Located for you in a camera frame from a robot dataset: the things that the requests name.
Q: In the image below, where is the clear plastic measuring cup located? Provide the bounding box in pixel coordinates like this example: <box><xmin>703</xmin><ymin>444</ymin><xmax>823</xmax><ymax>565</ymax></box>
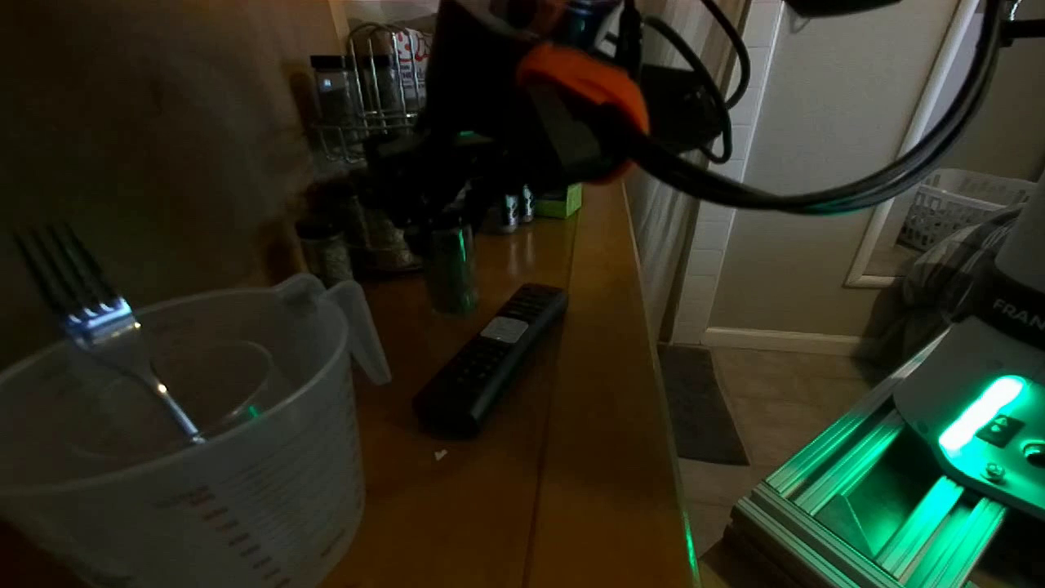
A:
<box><xmin>0</xmin><ymin>272</ymin><xmax>394</xmax><ymax>588</ymax></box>

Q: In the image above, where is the wooden dresser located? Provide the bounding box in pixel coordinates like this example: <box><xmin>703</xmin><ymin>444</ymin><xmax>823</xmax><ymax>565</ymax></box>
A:
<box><xmin>259</xmin><ymin>178</ymin><xmax>704</xmax><ymax>588</ymax></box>

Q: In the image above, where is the black lidded spice container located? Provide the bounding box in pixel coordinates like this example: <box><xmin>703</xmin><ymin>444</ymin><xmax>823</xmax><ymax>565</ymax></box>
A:
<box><xmin>425</xmin><ymin>215</ymin><xmax>483</xmax><ymax>320</ymax></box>

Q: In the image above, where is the orange wrist mount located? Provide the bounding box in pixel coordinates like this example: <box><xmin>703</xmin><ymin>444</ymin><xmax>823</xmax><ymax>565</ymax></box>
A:
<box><xmin>514</xmin><ymin>38</ymin><xmax>652</xmax><ymax>143</ymax></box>

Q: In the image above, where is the black remote control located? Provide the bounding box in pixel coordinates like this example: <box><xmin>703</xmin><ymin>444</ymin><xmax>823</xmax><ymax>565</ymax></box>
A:
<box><xmin>411</xmin><ymin>280</ymin><xmax>573</xmax><ymax>442</ymax></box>

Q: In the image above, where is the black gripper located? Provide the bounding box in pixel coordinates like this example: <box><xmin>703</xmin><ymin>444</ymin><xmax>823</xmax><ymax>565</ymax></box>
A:
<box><xmin>417</xmin><ymin>0</ymin><xmax>541</xmax><ymax>244</ymax></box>

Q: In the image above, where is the metal fork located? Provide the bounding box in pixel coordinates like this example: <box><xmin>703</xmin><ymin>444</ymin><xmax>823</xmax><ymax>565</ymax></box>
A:
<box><xmin>9</xmin><ymin>221</ymin><xmax>208</xmax><ymax>450</ymax></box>

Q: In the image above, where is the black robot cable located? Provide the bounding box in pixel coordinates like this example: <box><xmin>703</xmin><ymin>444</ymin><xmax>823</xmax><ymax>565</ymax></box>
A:
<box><xmin>607</xmin><ymin>0</ymin><xmax>1021</xmax><ymax>220</ymax></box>

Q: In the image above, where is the dark floor mat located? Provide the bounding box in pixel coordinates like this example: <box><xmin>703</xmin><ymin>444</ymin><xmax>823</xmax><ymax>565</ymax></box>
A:
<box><xmin>656</xmin><ymin>341</ymin><xmax>751</xmax><ymax>472</ymax></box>

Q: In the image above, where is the white laundry basket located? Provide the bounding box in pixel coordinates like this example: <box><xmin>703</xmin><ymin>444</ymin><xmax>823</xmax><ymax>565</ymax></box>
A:
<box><xmin>893</xmin><ymin>163</ymin><xmax>1045</xmax><ymax>256</ymax></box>

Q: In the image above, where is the grey plaid blanket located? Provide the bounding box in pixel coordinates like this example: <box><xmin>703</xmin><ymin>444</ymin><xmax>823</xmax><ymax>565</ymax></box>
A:
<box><xmin>852</xmin><ymin>202</ymin><xmax>1028</xmax><ymax>383</ymax></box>

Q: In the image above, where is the green cardboard box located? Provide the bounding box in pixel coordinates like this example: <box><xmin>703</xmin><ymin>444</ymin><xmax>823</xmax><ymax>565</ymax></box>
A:
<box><xmin>532</xmin><ymin>179</ymin><xmax>587</xmax><ymax>221</ymax></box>

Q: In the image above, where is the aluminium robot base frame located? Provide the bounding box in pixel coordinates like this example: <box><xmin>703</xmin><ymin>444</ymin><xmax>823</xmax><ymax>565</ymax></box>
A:
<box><xmin>724</xmin><ymin>322</ymin><xmax>1045</xmax><ymax>588</ymax></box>

